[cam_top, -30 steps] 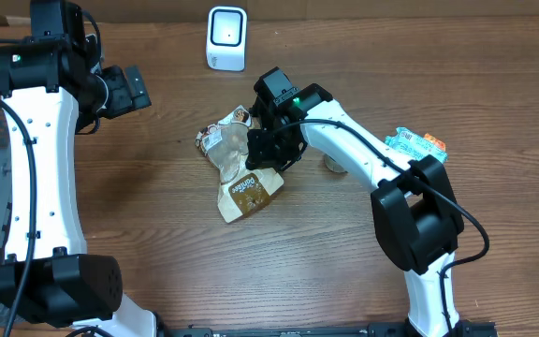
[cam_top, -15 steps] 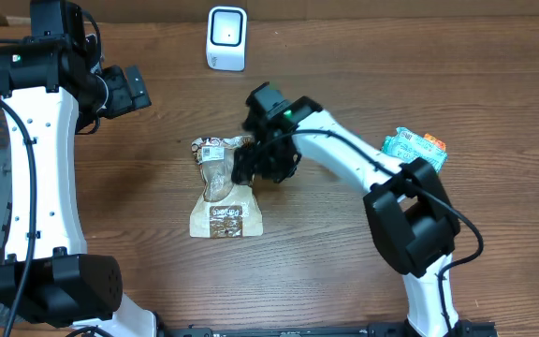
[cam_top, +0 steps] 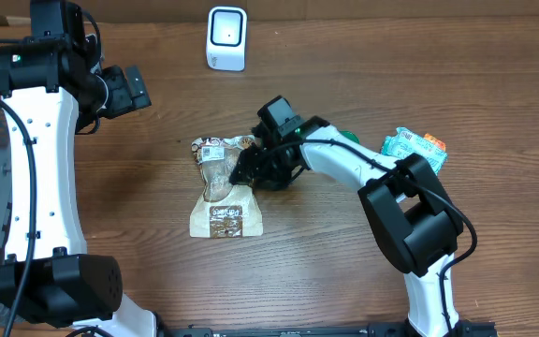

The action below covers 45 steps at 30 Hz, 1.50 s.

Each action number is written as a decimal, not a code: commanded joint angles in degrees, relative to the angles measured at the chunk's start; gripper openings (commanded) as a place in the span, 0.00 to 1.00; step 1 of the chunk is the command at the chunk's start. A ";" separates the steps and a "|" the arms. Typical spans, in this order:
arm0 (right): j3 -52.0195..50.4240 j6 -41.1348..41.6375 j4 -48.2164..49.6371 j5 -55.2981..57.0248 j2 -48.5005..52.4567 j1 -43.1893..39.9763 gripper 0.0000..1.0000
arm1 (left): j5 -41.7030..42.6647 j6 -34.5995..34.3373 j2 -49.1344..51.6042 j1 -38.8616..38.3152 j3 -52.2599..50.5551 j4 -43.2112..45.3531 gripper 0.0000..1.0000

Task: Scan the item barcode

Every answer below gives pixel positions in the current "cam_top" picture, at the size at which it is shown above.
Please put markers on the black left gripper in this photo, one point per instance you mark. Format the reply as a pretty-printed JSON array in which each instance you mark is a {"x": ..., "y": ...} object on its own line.
[{"x": 126, "y": 100}]

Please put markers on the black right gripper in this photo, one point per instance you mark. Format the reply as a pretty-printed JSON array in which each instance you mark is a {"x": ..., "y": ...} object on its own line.
[{"x": 254, "y": 168}]

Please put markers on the brown pancake snack bag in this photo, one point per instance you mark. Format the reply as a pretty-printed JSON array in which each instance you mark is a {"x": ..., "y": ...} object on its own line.
[{"x": 224, "y": 209}]

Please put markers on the green lid jar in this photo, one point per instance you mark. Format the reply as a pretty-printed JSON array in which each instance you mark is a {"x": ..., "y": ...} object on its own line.
[{"x": 350, "y": 135}]

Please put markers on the light green snack bag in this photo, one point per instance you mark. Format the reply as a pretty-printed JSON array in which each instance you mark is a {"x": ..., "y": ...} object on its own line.
[{"x": 406, "y": 142}]

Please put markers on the orange snack packet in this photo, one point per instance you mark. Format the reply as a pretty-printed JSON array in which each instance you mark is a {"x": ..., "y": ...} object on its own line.
[{"x": 438, "y": 143}]

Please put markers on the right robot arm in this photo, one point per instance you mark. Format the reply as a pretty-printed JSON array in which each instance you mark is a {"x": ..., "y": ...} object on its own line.
[{"x": 412, "y": 218}]

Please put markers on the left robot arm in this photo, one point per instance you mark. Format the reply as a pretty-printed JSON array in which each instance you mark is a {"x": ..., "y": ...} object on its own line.
[{"x": 52, "y": 87}]

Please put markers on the white barcode scanner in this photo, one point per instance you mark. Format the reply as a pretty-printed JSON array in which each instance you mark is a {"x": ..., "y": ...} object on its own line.
[{"x": 226, "y": 38}]

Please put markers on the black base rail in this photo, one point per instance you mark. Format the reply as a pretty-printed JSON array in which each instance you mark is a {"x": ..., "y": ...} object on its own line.
[{"x": 381, "y": 329}]

